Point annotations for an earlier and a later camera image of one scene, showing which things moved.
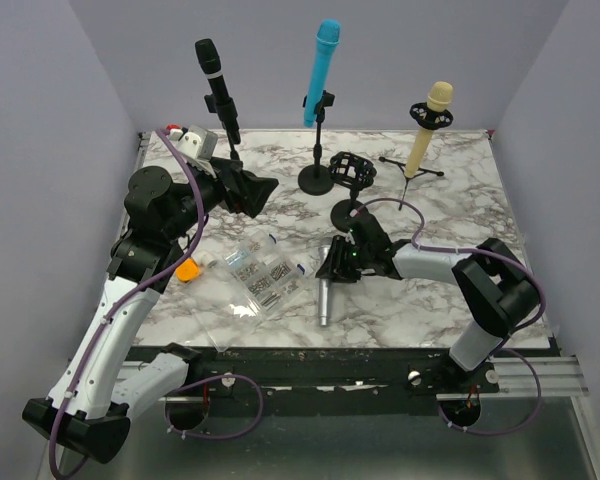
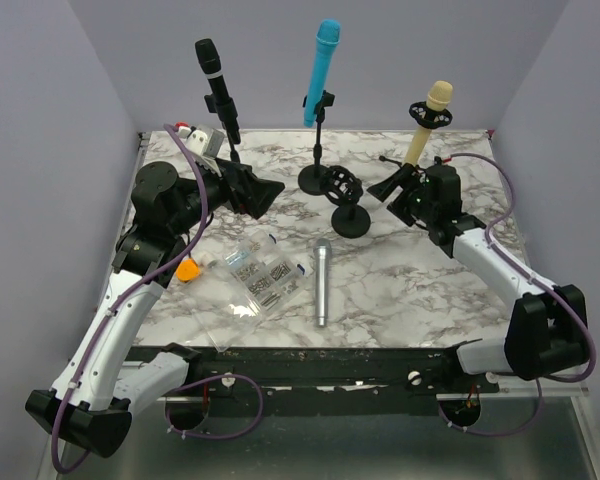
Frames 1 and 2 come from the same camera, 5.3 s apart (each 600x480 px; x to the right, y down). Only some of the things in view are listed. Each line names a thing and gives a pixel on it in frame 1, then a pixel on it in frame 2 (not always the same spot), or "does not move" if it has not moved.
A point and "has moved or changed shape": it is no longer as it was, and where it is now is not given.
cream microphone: [439, 99] does not move
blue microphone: [327, 41] does not move
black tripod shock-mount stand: [425, 117] does not move
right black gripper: [334, 267] -> [407, 177]
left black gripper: [252, 190] does not move
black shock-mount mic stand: [354, 173] has moved or changed shape
